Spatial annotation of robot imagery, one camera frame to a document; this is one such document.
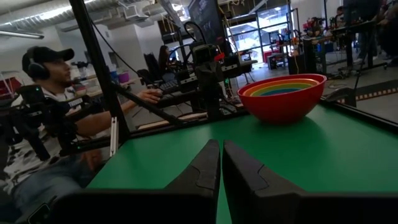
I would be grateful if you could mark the blue plastic bowl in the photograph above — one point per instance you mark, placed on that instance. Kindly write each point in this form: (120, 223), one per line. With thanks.
(280, 92)

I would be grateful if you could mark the orange black striped floor strip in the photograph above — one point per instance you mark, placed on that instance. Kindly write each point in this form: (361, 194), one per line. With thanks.
(376, 93)

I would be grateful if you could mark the person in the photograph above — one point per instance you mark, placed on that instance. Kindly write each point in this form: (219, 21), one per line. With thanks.
(163, 56)
(56, 73)
(388, 37)

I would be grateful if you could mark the purple container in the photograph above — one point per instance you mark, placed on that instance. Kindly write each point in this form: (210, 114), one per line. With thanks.
(123, 77)

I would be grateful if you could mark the dark display board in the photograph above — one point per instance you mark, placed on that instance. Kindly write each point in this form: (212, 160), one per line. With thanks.
(205, 18)

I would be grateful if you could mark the large red plastic bowl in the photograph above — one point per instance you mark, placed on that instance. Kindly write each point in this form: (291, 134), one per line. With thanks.
(280, 107)

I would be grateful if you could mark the black floor box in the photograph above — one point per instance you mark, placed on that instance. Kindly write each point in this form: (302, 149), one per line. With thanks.
(297, 63)

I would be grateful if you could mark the black headphones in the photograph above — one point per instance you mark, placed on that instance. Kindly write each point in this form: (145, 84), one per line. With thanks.
(37, 70)

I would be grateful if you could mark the black aluminium table frame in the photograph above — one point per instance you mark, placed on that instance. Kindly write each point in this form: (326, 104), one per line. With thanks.
(93, 46)

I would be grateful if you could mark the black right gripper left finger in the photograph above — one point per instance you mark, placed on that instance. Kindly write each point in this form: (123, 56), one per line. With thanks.
(199, 174)

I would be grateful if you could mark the ceiling tube light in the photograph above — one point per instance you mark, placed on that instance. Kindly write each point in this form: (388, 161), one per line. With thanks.
(21, 34)

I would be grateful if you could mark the black workbench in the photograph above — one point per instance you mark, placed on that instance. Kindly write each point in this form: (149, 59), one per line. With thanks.
(351, 29)

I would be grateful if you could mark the yellow-green plastic bowl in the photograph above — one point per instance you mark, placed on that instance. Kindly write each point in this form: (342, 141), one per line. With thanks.
(258, 90)

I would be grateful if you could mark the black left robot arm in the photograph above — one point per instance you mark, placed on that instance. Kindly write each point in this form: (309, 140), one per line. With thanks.
(208, 81)

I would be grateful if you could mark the person's hand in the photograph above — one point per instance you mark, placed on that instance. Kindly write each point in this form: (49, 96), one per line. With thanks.
(150, 96)

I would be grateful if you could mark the silver aluminium bracket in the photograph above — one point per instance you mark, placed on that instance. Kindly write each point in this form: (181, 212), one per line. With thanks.
(114, 137)

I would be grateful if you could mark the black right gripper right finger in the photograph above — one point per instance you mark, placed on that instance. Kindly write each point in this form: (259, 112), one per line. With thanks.
(245, 180)

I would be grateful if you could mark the black cap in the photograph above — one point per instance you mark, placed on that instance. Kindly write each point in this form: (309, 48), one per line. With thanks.
(46, 54)

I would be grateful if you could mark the orange plastic bowl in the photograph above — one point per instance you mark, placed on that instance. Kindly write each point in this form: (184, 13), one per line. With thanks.
(248, 88)

